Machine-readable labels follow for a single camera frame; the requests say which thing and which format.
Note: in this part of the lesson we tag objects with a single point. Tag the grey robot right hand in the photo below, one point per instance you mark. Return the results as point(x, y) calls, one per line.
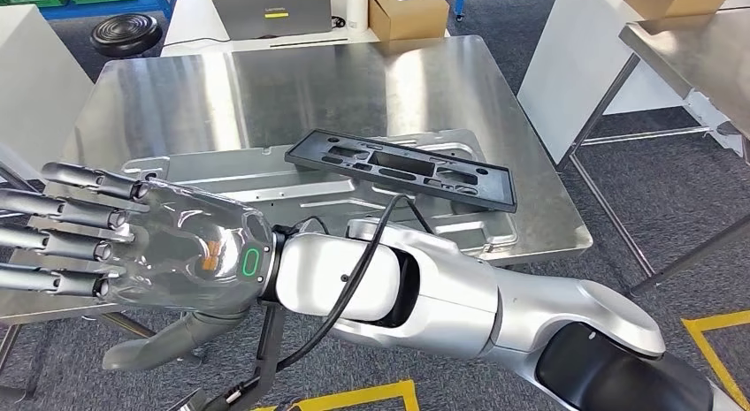
point(176, 250)

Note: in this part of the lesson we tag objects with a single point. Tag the black plastic panel part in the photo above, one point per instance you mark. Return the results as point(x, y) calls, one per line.
point(398, 165)

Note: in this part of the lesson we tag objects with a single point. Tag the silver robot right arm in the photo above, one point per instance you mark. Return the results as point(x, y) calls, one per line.
point(469, 303)

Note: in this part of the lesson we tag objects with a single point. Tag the stainless steel workbench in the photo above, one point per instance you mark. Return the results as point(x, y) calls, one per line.
point(293, 92)
point(697, 57)

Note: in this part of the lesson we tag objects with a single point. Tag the blue metal shelf rack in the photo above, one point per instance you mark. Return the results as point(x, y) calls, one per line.
point(99, 10)

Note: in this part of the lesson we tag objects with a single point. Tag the stamped sheet metal plate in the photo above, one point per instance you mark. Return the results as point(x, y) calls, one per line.
point(281, 180)

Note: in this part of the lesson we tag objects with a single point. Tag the black round stool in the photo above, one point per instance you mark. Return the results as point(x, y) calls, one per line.
point(126, 35)

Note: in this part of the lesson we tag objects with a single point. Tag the white table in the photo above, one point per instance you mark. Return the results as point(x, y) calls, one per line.
point(187, 25)

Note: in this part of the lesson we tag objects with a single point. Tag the white paper roll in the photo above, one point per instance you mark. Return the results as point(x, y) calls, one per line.
point(356, 9)

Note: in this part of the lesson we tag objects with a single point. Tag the cardboard box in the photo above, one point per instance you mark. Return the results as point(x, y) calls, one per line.
point(674, 1)
point(407, 13)

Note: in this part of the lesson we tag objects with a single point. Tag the dark grey camera bracket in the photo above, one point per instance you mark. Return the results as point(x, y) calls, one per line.
point(264, 361)

